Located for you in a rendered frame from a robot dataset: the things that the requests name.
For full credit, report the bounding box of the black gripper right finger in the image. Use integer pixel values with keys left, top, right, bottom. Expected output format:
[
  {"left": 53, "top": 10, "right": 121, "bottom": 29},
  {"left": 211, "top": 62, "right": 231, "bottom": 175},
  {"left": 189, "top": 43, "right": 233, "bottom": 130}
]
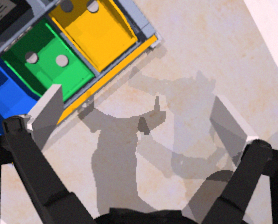
[{"left": 201, "top": 95, "right": 278, "bottom": 224}]

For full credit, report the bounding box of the grey metal shelf frame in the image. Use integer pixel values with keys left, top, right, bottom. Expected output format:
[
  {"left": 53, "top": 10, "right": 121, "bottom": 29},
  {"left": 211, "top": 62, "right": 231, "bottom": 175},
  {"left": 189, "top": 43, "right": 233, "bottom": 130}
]
[{"left": 0, "top": 0, "right": 162, "bottom": 109}]

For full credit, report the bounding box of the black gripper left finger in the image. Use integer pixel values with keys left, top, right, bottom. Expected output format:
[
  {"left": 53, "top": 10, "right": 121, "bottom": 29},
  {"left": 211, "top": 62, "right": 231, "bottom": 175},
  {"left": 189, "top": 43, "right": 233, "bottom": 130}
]
[{"left": 0, "top": 84, "right": 97, "bottom": 224}]

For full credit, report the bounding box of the yellow bar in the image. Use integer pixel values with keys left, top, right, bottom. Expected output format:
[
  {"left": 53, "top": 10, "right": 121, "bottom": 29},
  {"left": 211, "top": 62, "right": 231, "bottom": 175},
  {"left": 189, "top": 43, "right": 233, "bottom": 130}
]
[{"left": 57, "top": 35, "right": 157, "bottom": 124}]

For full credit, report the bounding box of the blue open bin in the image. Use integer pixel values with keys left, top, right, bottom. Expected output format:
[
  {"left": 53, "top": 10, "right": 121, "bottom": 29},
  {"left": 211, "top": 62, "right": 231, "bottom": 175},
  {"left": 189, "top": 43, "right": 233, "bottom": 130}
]
[{"left": 0, "top": 58, "right": 41, "bottom": 135}]

